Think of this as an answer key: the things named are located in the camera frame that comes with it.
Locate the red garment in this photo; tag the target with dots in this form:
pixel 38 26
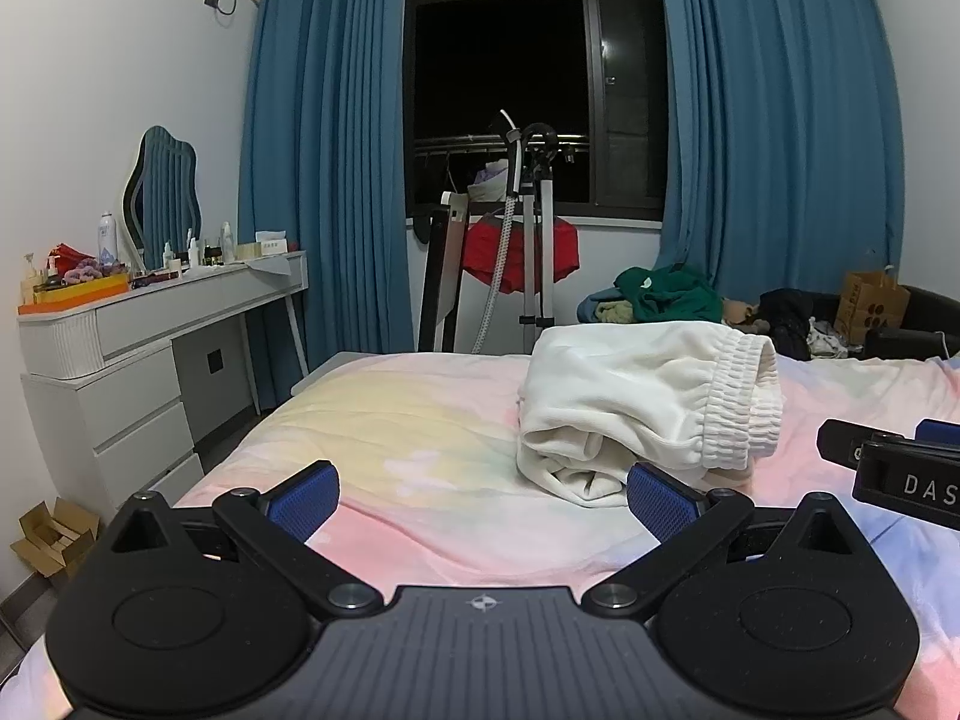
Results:
pixel 562 255

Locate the pile of mixed clothes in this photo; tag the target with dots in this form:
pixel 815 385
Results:
pixel 604 309

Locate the garment steamer stand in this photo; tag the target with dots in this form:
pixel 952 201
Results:
pixel 532 225

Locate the brown paper bag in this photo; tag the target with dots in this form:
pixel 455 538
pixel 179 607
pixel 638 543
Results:
pixel 870 307

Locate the blue curtain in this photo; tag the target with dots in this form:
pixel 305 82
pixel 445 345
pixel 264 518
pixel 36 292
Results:
pixel 330 135
pixel 780 112

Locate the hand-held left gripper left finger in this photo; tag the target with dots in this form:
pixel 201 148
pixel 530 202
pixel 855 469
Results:
pixel 300 502

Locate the dark clothing pile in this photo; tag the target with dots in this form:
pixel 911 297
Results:
pixel 787 319

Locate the white dressing table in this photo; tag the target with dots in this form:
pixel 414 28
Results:
pixel 142 360

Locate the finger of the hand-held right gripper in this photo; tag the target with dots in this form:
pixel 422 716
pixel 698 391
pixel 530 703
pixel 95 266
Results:
pixel 937 431
pixel 844 439

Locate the dark window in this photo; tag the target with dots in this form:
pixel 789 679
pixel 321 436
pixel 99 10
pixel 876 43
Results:
pixel 525 52

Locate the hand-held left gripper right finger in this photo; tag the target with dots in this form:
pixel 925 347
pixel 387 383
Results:
pixel 664 502

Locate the pastel tie-dye blanket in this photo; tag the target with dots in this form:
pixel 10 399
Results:
pixel 435 435

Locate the grey bed frame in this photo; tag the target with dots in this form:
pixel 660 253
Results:
pixel 322 371

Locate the white spray can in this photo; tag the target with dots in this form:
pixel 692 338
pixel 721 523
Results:
pixel 108 238

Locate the black sofa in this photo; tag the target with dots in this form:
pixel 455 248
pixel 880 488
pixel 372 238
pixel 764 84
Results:
pixel 922 322

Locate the white tissue box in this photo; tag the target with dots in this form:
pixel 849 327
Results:
pixel 271 244

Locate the orange tray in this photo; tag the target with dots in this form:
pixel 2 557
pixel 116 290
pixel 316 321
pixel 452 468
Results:
pixel 71 294

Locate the white pants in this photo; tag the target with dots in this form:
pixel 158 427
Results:
pixel 637 390

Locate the green garment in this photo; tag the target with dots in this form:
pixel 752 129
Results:
pixel 667 292

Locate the wavy-framed mirror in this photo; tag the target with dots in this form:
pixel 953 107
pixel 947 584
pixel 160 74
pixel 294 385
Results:
pixel 169 195

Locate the cardboard box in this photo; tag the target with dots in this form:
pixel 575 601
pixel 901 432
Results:
pixel 56 540

